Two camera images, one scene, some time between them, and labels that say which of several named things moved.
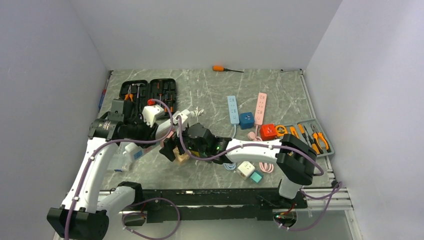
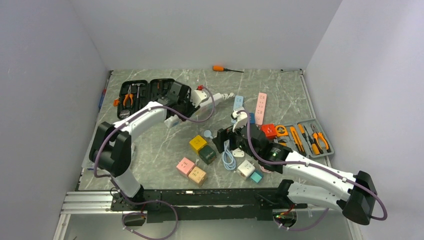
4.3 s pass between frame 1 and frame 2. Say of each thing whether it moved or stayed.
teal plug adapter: stayed
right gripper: moved
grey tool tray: stayed
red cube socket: stayed
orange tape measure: stayed
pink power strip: stayed
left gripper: moved
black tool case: stayed
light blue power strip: moved
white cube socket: stayed
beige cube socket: moved
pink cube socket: moved
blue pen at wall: stayed
